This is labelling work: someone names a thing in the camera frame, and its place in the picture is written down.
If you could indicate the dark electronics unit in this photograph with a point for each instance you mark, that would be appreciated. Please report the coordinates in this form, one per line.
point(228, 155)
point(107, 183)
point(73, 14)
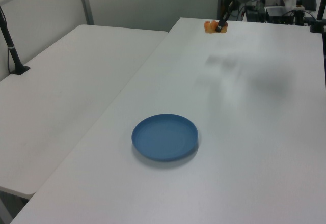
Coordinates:
point(280, 14)

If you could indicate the grey partition post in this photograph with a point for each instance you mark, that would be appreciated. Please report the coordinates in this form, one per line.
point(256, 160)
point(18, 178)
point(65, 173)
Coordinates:
point(85, 2)

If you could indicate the white zip tie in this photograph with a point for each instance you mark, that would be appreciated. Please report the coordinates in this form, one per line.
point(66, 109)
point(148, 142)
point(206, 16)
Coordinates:
point(10, 47)

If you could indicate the white side table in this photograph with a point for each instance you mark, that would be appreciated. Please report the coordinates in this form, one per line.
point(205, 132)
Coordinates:
point(63, 94)

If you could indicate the orange bread loaf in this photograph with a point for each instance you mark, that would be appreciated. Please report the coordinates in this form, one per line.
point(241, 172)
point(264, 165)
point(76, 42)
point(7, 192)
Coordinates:
point(209, 26)

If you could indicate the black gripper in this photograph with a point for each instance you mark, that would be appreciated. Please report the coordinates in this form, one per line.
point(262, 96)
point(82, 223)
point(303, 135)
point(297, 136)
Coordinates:
point(229, 7)

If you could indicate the black pole with zip tie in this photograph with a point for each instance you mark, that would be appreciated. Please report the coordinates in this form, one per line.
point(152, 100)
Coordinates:
point(11, 53)

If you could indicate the blue round plate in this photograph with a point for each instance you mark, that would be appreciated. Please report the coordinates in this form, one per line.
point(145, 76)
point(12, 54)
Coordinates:
point(165, 138)

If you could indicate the black clamped pole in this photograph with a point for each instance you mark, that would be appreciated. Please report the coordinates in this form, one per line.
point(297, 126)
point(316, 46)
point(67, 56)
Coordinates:
point(318, 17)

